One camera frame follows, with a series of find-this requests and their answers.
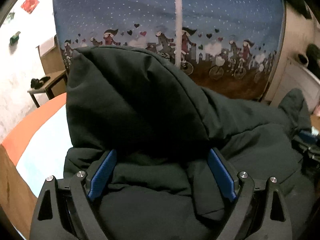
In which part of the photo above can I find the black padded jacket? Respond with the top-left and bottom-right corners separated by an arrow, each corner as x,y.
64,47 -> 316,239

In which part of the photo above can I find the pile of clothes on cabinet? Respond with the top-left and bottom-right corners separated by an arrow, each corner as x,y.
298,43 -> 320,78

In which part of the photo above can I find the colour-block bed sheet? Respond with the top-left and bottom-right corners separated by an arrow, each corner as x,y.
0,92 -> 74,239

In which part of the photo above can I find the white cabinet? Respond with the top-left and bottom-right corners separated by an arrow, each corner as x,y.
263,4 -> 319,111

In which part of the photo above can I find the small wooden side table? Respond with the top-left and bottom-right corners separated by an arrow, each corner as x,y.
28,70 -> 68,108

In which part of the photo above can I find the blue printed fabric wardrobe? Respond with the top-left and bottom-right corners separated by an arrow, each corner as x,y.
53,0 -> 284,100

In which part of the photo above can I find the black item on table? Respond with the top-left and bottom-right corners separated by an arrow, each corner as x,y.
30,76 -> 50,89

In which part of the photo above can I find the cardboard box behind table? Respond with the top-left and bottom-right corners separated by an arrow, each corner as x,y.
37,35 -> 65,74

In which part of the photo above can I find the green wall hook ornament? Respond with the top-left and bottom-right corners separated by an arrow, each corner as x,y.
10,31 -> 21,46

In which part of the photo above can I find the red paper wall decoration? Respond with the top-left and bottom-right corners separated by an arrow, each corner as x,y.
21,0 -> 40,14

